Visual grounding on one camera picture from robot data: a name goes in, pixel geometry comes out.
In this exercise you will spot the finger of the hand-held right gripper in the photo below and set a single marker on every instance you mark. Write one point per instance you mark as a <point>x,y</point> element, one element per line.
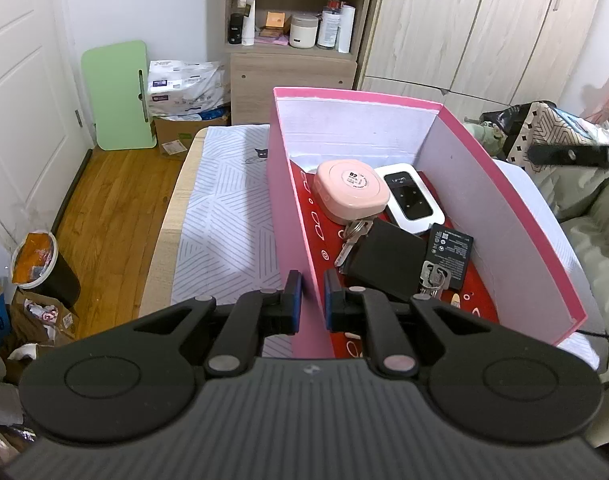
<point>559,154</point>

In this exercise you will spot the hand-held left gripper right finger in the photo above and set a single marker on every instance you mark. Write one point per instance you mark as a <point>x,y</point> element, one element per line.
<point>332,300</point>

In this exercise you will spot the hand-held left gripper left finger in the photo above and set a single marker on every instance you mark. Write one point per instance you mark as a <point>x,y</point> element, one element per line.
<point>294,302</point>

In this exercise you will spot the black square wallet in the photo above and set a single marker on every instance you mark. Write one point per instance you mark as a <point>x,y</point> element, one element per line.
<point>387,260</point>

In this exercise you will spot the pink cardboard box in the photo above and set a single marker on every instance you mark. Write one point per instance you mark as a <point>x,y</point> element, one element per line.
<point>494,195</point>

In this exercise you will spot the pink rounded case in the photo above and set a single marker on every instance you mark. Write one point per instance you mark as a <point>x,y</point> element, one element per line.
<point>352,187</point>

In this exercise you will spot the black phone battery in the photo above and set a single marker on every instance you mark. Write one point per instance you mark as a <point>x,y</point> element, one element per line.
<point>449,255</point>

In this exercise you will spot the white portable router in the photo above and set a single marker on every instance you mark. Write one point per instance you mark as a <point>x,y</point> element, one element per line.
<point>409,197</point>

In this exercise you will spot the patterned tote bag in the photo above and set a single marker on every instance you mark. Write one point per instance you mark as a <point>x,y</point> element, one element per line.
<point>559,125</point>

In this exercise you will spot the black bag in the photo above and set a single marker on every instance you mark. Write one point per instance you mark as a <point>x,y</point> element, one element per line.
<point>504,120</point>

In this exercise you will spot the green plush toy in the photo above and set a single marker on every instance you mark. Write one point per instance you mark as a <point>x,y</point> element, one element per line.
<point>484,135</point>

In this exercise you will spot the green quilt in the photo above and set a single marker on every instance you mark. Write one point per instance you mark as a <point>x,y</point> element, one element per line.
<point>594,240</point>

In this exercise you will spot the bed with striped white sheet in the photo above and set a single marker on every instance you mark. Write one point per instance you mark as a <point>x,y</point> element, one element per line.
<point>219,210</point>

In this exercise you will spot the beige wardrobe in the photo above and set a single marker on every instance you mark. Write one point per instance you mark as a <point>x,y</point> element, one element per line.
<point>459,25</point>

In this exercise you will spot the brown cardboard box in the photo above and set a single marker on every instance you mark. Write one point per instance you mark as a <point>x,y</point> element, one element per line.
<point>177,135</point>

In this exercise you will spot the wooden shelf unit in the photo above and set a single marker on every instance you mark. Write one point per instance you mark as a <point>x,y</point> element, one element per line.
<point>289,80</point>

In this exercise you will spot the tissue paper pack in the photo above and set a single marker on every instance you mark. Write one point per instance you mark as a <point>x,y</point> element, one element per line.
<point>184,85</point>

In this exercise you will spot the plain white bottle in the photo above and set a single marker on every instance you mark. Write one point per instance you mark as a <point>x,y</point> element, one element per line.
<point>347,30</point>

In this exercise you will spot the black trash bin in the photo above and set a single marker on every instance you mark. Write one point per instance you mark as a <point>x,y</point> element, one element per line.
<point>49,270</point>

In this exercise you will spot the brown paper bag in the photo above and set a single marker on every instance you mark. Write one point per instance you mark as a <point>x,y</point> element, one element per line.
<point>39,317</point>

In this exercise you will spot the white labelled bottle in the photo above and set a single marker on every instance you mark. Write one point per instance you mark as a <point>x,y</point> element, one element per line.
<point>328,30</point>

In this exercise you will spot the white jar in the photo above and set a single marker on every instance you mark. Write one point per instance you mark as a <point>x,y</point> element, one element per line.
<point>303,32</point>

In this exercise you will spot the green folding table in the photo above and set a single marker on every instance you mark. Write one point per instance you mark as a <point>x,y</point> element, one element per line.
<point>114,95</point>

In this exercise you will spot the black bottle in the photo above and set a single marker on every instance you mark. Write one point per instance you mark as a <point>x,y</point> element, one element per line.
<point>235,30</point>

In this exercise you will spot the small orange box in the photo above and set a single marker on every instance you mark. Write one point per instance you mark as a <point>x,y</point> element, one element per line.
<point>274,21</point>

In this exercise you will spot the white spray bottle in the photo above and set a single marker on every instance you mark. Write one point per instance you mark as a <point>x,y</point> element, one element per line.
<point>248,22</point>

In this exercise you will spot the white door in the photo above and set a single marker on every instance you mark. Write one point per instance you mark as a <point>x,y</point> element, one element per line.
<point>24,110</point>

